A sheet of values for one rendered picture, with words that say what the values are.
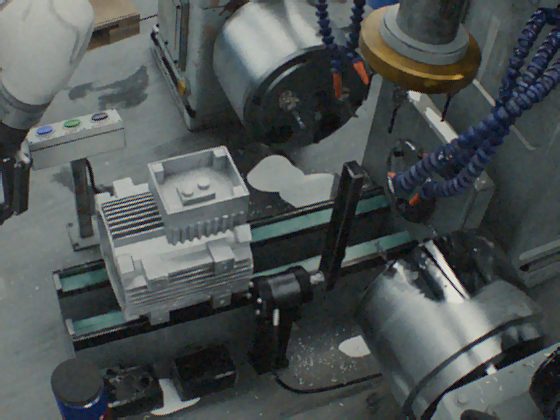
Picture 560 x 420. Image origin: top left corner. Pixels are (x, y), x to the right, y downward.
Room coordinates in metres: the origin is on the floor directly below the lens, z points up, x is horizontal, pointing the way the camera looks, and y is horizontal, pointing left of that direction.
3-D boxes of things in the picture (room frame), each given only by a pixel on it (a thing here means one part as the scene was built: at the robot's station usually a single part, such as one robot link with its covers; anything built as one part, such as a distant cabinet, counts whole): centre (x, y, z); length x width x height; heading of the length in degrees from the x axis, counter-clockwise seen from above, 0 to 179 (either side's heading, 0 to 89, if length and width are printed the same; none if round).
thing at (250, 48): (1.19, 0.07, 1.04); 0.37 x 0.25 x 0.25; 31
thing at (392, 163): (0.93, -0.19, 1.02); 0.15 x 0.02 x 0.15; 31
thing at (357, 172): (0.70, -0.07, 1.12); 0.04 x 0.03 x 0.26; 121
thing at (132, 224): (0.72, 0.16, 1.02); 0.20 x 0.19 x 0.19; 121
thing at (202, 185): (0.74, 0.13, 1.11); 0.12 x 0.11 x 0.07; 121
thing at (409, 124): (0.97, -0.25, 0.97); 0.30 x 0.11 x 0.34; 31
